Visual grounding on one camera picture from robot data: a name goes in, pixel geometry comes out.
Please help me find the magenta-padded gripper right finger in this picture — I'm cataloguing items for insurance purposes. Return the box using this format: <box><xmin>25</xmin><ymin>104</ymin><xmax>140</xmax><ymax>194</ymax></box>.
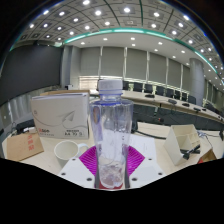
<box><xmin>123</xmin><ymin>145</ymin><xmax>167</xmax><ymax>190</ymax></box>

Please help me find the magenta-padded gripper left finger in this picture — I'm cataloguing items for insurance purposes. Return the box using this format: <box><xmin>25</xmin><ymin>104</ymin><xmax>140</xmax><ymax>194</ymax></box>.
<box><xmin>57</xmin><ymin>145</ymin><xmax>100</xmax><ymax>190</ymax></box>

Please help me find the clear plastic water bottle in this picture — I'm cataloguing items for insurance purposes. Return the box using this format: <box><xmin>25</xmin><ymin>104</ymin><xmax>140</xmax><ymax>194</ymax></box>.
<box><xmin>89</xmin><ymin>78</ymin><xmax>135</xmax><ymax>190</ymax></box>

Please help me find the white ceramic mug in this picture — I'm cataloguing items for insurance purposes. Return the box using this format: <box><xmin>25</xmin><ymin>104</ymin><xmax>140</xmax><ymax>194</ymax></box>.
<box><xmin>53</xmin><ymin>139</ymin><xmax>90</xmax><ymax>169</ymax></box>

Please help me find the white sheet of paper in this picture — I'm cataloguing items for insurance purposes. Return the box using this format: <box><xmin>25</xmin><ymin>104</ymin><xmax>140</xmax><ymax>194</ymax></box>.
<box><xmin>128</xmin><ymin>133</ymin><xmax>158</xmax><ymax>160</ymax></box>

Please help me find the white open cardboard box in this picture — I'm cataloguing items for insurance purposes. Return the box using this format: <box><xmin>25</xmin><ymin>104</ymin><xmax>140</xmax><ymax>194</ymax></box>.
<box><xmin>163</xmin><ymin>124</ymin><xmax>202</xmax><ymax>167</ymax></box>

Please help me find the black stapler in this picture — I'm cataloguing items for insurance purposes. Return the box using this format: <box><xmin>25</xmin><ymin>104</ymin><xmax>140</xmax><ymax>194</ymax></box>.
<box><xmin>179</xmin><ymin>144</ymin><xmax>202</xmax><ymax>160</ymax></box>

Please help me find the black desktop console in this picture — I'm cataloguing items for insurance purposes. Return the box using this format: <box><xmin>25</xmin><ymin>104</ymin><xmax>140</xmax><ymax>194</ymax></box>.
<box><xmin>131</xmin><ymin>119</ymin><xmax>139</xmax><ymax>134</ymax></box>

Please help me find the white copy paper carton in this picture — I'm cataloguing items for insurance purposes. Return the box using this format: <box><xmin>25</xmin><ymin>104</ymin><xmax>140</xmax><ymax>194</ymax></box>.
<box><xmin>30</xmin><ymin>88</ymin><xmax>91</xmax><ymax>140</ymax></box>

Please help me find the long curved conference desk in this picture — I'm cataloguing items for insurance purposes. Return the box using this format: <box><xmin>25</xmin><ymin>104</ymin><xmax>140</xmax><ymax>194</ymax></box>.
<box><xmin>89</xmin><ymin>89</ymin><xmax>224</xmax><ymax>131</ymax></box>

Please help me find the black flat electronic device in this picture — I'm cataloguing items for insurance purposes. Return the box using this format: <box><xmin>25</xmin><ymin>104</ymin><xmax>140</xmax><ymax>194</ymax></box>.
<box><xmin>15</xmin><ymin>118</ymin><xmax>35</xmax><ymax>134</ymax></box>

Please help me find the row of black office chairs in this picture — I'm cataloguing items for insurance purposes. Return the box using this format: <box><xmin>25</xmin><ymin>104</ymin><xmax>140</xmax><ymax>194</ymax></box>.
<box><xmin>121</xmin><ymin>80</ymin><xmax>198</xmax><ymax>104</ymax></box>

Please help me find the group of round ceiling lights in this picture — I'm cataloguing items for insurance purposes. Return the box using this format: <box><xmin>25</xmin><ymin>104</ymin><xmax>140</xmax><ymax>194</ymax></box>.
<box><xmin>28</xmin><ymin>0</ymin><xmax>224</xmax><ymax>84</ymax></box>

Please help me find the black cable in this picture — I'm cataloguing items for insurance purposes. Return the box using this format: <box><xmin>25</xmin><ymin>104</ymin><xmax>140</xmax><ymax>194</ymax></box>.
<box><xmin>134</xmin><ymin>129</ymin><xmax>168</xmax><ymax>140</ymax></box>

